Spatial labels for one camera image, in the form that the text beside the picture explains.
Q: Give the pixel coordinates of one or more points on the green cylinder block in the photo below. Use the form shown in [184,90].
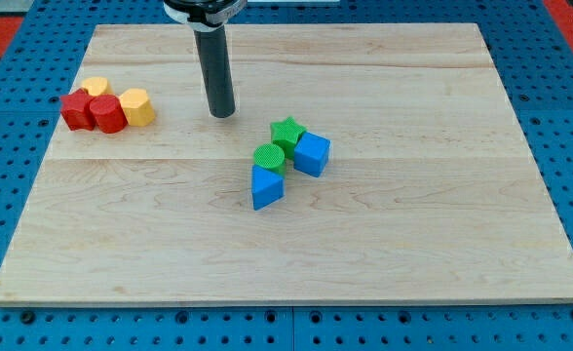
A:
[270,157]

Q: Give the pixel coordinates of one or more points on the red star block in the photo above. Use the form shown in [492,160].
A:
[76,112]

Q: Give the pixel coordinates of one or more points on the blue cube block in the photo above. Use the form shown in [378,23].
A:
[311,154]

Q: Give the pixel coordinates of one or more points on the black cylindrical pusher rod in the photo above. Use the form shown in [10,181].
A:
[214,60]

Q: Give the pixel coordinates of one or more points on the yellow hexagon block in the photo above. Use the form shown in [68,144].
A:
[137,107]

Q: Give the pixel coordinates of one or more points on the green star block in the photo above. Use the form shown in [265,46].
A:
[286,134]

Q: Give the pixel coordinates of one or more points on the light wooden board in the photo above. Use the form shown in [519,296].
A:
[430,195]

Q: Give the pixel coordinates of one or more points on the yellow round block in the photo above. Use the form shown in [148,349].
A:
[96,86]

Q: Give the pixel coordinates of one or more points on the red cylinder block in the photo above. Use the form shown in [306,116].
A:
[108,113]

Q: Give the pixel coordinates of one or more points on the blue triangle block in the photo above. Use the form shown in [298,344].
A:
[266,187]

